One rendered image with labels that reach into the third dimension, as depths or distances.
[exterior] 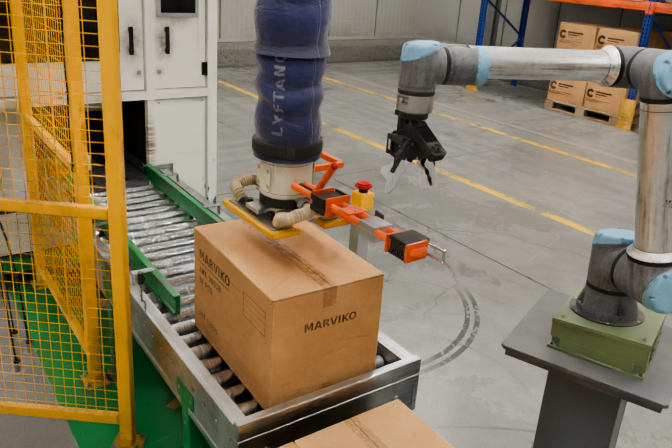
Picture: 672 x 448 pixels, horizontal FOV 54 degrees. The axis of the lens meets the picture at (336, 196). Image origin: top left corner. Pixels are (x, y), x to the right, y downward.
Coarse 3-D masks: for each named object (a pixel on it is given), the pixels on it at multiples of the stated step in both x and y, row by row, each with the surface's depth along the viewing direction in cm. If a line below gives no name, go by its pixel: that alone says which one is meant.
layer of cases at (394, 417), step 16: (368, 416) 207; (384, 416) 208; (400, 416) 208; (416, 416) 209; (320, 432) 199; (336, 432) 199; (352, 432) 200; (368, 432) 200; (384, 432) 201; (400, 432) 201; (416, 432) 202; (432, 432) 202
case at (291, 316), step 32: (224, 224) 240; (224, 256) 216; (256, 256) 216; (288, 256) 218; (320, 256) 220; (352, 256) 221; (224, 288) 220; (256, 288) 198; (288, 288) 197; (320, 288) 199; (352, 288) 205; (224, 320) 223; (256, 320) 201; (288, 320) 195; (320, 320) 202; (352, 320) 210; (224, 352) 227; (256, 352) 205; (288, 352) 199; (320, 352) 207; (352, 352) 214; (256, 384) 208; (288, 384) 203; (320, 384) 211
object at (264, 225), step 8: (224, 200) 224; (232, 200) 223; (240, 200) 224; (248, 200) 218; (232, 208) 220; (240, 208) 218; (248, 208) 217; (240, 216) 216; (248, 216) 212; (256, 216) 211; (264, 216) 212; (272, 216) 208; (256, 224) 207; (264, 224) 206; (264, 232) 204; (272, 232) 202; (280, 232) 202; (288, 232) 203; (296, 232) 205
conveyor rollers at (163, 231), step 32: (96, 192) 373; (128, 192) 382; (160, 192) 383; (128, 224) 339; (160, 224) 340; (192, 224) 341; (160, 256) 305; (192, 256) 305; (192, 288) 278; (192, 320) 252; (224, 384) 221
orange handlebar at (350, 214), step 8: (328, 160) 240; (336, 160) 236; (320, 168) 228; (296, 184) 208; (304, 184) 210; (312, 184) 209; (304, 192) 203; (336, 208) 191; (344, 208) 190; (352, 208) 190; (360, 208) 191; (344, 216) 188; (352, 216) 186; (360, 216) 188; (368, 216) 186; (376, 232) 177; (384, 232) 177; (392, 232) 178; (384, 240) 175; (424, 248) 168; (416, 256) 167
